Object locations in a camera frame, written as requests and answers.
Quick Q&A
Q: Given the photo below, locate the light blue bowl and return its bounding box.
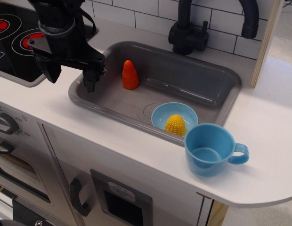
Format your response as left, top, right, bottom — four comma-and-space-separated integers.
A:
151, 102, 198, 132

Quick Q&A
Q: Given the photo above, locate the black toy faucet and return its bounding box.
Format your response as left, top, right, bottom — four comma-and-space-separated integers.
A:
168, 0, 259, 55

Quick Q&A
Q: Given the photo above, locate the toy oven door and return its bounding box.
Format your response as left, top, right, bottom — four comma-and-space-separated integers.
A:
0, 133, 54, 210

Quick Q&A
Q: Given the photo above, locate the black cabinet door handle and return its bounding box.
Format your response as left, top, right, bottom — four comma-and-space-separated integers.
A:
69, 178, 91, 217

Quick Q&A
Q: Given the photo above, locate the yellow toy corn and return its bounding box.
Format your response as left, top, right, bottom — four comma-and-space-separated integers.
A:
164, 114, 187, 137

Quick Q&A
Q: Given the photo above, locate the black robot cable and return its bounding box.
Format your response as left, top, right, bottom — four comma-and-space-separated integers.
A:
77, 7, 97, 40

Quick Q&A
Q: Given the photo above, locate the grey toy sink basin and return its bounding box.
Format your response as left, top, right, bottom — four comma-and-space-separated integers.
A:
68, 41, 242, 146

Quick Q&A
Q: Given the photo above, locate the grey dishwasher panel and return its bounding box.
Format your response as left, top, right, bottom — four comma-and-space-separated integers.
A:
90, 169, 154, 226

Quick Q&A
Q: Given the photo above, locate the wooden side panel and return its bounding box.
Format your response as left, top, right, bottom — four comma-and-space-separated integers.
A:
250, 0, 284, 89

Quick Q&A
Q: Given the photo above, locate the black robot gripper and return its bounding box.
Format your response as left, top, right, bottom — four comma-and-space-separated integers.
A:
28, 22, 106, 93

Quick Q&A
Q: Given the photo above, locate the black toy stovetop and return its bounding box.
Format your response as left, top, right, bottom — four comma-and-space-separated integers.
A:
0, 1, 93, 87

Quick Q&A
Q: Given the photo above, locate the orange toy carrot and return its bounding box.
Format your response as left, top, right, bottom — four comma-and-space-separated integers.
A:
122, 60, 139, 90

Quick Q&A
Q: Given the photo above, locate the light blue cup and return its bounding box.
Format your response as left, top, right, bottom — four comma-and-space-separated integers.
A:
184, 123, 249, 177

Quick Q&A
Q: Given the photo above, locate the grey oven knob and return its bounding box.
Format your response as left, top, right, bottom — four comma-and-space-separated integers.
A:
0, 113, 19, 135

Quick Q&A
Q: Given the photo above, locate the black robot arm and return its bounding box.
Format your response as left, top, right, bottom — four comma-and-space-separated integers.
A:
28, 0, 106, 92

